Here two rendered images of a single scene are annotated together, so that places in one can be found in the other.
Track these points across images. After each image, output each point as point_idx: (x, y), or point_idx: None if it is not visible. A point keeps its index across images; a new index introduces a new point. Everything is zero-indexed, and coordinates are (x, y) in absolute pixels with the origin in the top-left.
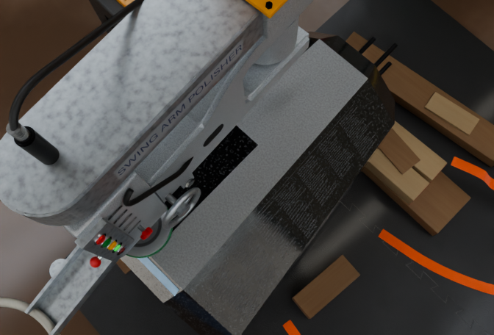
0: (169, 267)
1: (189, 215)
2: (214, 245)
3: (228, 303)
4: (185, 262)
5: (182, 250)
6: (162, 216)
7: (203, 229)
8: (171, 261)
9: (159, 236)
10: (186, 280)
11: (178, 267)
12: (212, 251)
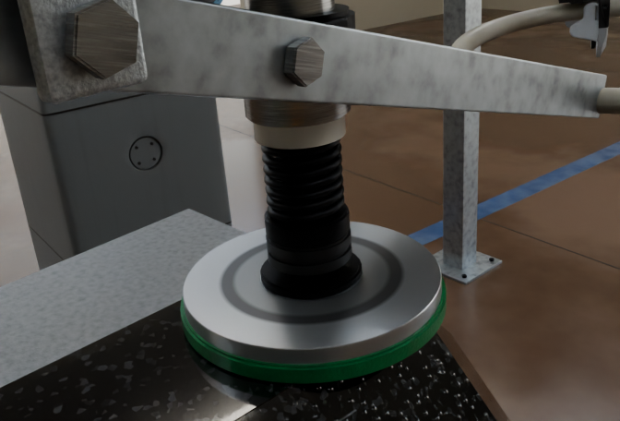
0: (220, 234)
1: (109, 332)
2: (53, 274)
3: None
4: (165, 243)
5: (167, 261)
6: (212, 294)
7: (68, 303)
8: (210, 242)
9: (233, 253)
10: (174, 220)
11: (192, 235)
12: (68, 264)
